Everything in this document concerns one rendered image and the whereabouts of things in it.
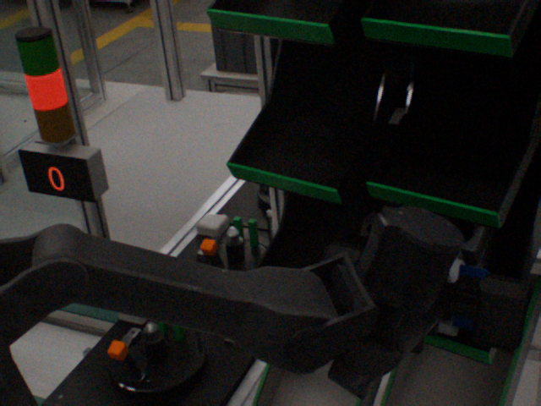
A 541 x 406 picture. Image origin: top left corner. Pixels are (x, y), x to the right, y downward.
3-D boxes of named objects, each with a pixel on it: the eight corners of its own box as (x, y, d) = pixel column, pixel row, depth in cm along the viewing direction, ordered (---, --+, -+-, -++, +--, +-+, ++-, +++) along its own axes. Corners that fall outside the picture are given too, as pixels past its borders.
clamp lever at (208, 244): (224, 277, 131) (210, 249, 125) (213, 275, 132) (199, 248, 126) (232, 259, 133) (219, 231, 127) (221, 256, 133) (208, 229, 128)
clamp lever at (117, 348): (139, 382, 111) (118, 354, 105) (127, 379, 112) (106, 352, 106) (150, 359, 113) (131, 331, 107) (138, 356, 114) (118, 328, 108)
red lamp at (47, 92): (53, 112, 114) (46, 79, 111) (25, 108, 116) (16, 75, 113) (74, 97, 117) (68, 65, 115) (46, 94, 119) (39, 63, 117)
